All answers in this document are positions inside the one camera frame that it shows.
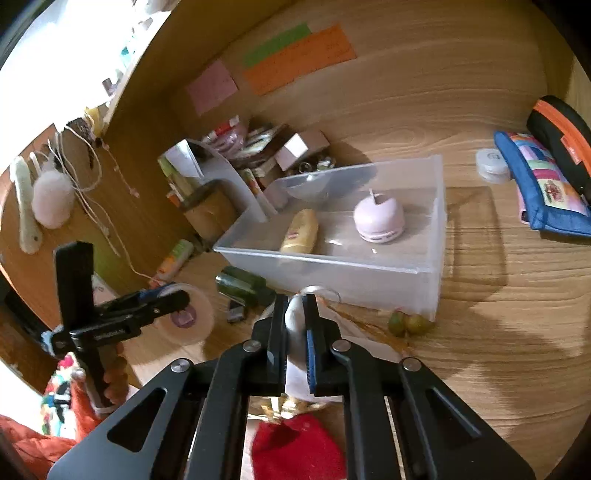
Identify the pile of small packets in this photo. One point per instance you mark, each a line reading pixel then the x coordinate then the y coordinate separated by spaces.
pixel 249 143

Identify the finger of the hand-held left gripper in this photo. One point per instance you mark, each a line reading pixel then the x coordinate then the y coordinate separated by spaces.
pixel 147 294
pixel 171 302

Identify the wooden cup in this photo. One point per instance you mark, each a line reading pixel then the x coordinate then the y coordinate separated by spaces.
pixel 210 212

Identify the red orange clothing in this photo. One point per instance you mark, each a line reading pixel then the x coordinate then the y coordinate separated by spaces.
pixel 27 443

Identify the small pink box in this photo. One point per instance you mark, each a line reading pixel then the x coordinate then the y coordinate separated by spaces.
pixel 300 145

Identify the white tissue paper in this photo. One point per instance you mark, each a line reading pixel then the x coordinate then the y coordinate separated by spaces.
pixel 295 318

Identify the yellow lotion bottle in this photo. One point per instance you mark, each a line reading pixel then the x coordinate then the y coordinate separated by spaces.
pixel 301 230

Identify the green round fruit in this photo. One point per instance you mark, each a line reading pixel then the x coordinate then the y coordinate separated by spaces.
pixel 396 323
pixel 419 324

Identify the pink paper note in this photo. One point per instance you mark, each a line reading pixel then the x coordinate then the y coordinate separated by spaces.
pixel 212 87

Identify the white tape roll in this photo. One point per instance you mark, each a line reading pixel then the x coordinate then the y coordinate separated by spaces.
pixel 198 318

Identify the clear plastic storage box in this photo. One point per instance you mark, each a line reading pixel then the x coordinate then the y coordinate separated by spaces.
pixel 369 272

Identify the dark green bottle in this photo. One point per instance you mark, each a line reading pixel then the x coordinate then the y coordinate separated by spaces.
pixel 240 284

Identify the white round container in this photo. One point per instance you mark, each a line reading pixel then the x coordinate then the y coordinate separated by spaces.
pixel 491 166

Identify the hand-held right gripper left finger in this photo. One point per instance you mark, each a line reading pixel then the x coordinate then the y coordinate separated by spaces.
pixel 279 332

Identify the green paper note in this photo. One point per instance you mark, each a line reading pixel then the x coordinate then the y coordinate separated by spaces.
pixel 277 44

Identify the white fluffy plush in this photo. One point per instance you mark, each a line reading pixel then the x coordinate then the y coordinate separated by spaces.
pixel 53 198

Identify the orange paper note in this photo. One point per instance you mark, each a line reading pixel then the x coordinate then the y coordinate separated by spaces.
pixel 300 60

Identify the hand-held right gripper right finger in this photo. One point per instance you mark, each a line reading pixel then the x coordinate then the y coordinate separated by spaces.
pixel 310 360

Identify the person's left hand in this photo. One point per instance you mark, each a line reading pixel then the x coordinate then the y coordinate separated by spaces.
pixel 115 378

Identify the blue patchwork pouch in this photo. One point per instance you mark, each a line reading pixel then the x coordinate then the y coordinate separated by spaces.
pixel 545 184

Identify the orange green tube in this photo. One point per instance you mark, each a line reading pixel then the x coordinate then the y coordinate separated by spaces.
pixel 175 261

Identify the black orange zip case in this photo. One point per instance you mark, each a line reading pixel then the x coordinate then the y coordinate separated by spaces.
pixel 558 124

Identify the cluster of metal clips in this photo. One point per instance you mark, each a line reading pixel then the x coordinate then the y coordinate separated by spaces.
pixel 318 164

